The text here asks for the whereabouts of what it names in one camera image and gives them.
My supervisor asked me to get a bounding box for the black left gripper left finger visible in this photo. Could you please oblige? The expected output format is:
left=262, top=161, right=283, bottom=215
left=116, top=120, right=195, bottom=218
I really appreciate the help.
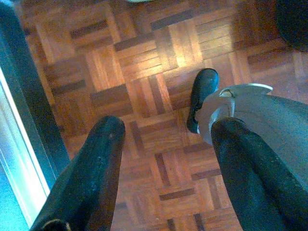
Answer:
left=30, top=115, right=127, bottom=231

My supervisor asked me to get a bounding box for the white door frame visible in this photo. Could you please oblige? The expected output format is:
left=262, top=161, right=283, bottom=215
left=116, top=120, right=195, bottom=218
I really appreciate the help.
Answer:
left=0, top=67, right=52, bottom=228

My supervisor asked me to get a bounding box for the dark round object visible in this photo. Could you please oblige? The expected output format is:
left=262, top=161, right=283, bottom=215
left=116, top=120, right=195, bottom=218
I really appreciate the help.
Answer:
left=275, top=0, right=308, bottom=52

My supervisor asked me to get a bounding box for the black frame strip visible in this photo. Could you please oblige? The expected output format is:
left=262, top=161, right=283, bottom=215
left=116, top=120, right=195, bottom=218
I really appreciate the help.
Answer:
left=0, top=2, right=71, bottom=191

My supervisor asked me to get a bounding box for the black robot left foot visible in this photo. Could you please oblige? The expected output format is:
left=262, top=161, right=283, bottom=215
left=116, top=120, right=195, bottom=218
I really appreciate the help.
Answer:
left=186, top=68, right=219, bottom=134

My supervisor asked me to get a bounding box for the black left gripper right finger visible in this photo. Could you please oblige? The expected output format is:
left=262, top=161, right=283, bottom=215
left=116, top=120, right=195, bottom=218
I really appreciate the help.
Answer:
left=211, top=117, right=308, bottom=231

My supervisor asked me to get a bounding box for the silver robot left leg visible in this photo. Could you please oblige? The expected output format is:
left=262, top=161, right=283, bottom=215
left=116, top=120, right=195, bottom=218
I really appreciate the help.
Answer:
left=197, top=83, right=308, bottom=186

